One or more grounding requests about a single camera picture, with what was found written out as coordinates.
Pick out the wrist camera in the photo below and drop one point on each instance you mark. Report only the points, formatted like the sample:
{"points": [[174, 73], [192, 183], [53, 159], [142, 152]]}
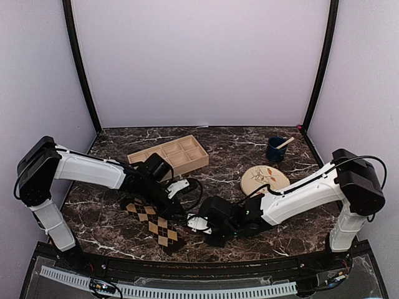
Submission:
{"points": [[177, 186], [198, 224]]}

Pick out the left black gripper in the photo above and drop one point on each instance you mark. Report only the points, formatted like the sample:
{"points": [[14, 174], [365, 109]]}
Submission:
{"points": [[171, 207]]}

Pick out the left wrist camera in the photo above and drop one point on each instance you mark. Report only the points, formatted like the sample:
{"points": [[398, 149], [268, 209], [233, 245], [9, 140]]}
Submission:
{"points": [[177, 186]]}

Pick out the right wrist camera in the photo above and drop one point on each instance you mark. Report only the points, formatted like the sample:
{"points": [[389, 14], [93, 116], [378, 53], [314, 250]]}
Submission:
{"points": [[198, 224]]}

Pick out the left black frame post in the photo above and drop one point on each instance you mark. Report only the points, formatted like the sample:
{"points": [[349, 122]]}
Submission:
{"points": [[79, 64]]}

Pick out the right black frame post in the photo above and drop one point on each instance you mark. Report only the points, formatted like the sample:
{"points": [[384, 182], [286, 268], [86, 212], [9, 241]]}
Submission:
{"points": [[321, 70]]}

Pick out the white slotted cable duct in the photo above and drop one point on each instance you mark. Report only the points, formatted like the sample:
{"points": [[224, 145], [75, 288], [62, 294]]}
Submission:
{"points": [[164, 288]]}

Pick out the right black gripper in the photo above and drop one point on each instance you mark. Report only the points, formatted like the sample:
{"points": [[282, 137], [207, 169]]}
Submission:
{"points": [[218, 242]]}

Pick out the small circuit board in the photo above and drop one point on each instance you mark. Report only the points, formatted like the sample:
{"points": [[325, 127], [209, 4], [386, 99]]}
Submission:
{"points": [[101, 286]]}

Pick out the dark blue mug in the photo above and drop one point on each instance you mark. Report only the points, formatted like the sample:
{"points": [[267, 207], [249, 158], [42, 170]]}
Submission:
{"points": [[273, 154]]}

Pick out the black front rail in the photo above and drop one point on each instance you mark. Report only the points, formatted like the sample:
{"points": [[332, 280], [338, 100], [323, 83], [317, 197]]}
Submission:
{"points": [[122, 266]]}

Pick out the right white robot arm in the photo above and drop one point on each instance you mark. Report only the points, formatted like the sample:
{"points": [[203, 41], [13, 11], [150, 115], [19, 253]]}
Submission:
{"points": [[348, 178]]}

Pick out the black frame post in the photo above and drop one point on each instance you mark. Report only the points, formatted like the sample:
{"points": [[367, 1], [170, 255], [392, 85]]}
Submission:
{"points": [[79, 64], [321, 70]]}

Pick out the wooden stick in mug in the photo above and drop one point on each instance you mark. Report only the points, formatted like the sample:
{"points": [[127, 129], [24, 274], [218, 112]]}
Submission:
{"points": [[285, 143]]}

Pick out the brown argyle sock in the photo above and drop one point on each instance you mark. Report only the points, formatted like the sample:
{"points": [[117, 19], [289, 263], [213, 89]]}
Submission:
{"points": [[166, 236]]}

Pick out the wooden compartment tray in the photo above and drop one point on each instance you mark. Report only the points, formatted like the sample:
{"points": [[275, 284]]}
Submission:
{"points": [[183, 154]]}

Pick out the round painted wooden plate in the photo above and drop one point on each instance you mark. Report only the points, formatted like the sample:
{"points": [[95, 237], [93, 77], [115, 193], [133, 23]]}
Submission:
{"points": [[257, 176]]}

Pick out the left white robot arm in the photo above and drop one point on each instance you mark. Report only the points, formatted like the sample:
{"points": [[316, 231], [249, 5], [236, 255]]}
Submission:
{"points": [[47, 162]]}

